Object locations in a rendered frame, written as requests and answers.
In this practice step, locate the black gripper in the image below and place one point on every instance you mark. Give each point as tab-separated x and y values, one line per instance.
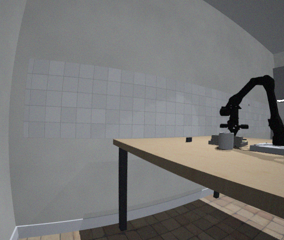
237	127

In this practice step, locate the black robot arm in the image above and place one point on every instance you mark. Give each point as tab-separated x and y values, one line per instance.
275	122

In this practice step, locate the dark grey mug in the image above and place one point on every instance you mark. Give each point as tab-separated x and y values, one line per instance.
226	140

